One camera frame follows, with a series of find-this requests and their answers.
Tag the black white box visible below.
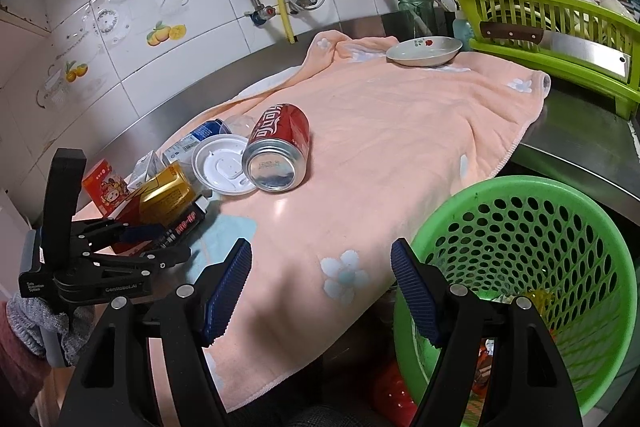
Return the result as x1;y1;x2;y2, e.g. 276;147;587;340
153;196;209;249

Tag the gold red cigarette box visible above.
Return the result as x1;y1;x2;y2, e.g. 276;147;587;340
114;162;196;256

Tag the white milk carton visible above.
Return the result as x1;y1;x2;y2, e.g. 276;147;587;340
128;150;165;192

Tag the blue silver can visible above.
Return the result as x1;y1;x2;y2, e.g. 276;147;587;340
162;119;231;166

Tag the white plastic lid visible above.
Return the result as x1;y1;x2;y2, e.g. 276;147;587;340
191;133;257;196

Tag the red cola can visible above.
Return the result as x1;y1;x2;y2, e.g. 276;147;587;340
242;103;311;193

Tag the yellow plastic wrapper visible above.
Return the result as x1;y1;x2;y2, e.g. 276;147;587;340
523;288;556;334

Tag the clear plastic dome cup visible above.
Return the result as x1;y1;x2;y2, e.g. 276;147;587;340
224;114;256;138

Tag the left gloved hand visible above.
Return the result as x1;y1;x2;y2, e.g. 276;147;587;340
6;294;96;366

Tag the red plastic stool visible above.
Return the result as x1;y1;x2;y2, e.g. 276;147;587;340
373;362;416;427

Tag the green plastic waste basket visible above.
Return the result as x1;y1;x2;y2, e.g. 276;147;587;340
411;176;638;414

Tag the peach towel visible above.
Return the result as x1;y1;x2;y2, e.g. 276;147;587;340
204;30;551;410

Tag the white shallow bowl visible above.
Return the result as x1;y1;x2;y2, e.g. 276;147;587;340
386;36;462;67

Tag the green utensil jar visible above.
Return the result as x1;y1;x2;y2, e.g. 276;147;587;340
398;0;437;38

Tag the green dish rack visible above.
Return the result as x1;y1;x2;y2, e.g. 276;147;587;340
456;0;639;119

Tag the cleaver with wooden handle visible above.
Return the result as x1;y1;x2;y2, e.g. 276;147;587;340
480;22;631;82

